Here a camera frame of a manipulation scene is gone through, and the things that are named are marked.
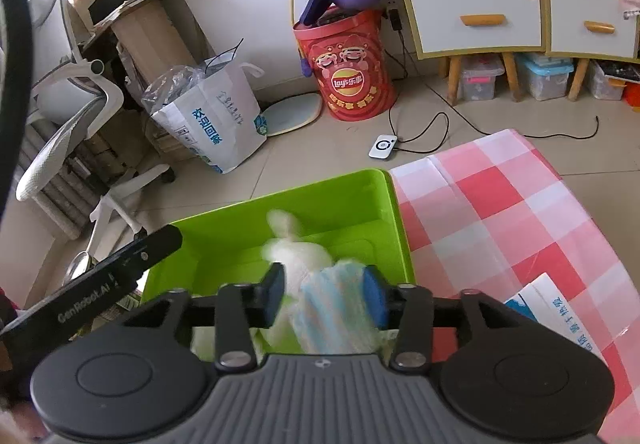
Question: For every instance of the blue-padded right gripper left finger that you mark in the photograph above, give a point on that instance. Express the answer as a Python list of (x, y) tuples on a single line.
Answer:
[(239, 308)]

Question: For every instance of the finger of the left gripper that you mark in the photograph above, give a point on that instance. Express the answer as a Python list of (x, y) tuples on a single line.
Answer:
[(129, 263)]

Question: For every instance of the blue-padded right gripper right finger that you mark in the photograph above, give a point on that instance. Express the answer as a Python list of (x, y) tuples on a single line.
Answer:
[(406, 308)]

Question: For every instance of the rabbit doll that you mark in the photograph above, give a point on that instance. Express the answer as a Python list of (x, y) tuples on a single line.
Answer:
[(322, 310)]

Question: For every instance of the dark tin can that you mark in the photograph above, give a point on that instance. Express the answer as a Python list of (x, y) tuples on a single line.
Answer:
[(81, 263)]

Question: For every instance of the green plastic bin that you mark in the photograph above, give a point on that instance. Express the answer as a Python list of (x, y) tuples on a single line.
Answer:
[(324, 234)]

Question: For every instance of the red white checkered tablecloth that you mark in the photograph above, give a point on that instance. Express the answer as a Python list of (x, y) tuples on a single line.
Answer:
[(493, 215)]

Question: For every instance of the blue white milk carton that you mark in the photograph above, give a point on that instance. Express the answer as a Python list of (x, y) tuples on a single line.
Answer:
[(542, 301)]

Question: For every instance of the white paper sack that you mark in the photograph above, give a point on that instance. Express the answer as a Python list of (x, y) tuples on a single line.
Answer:
[(210, 109)]

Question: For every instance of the white office chair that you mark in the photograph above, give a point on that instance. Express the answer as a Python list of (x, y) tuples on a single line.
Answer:
[(82, 126)]

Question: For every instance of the white bathroom scale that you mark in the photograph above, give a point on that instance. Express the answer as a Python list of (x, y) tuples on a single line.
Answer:
[(292, 113)]

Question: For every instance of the clear plastic storage box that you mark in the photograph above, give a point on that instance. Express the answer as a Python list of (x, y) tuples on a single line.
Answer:
[(479, 73)]

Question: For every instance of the wooden desk shelf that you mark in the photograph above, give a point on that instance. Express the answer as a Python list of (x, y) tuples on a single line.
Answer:
[(150, 36)]

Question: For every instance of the red snack barrel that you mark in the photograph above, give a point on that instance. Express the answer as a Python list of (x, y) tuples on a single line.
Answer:
[(346, 58)]

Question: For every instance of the blue lid storage box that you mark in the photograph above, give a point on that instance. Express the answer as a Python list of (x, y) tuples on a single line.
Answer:
[(543, 77)]

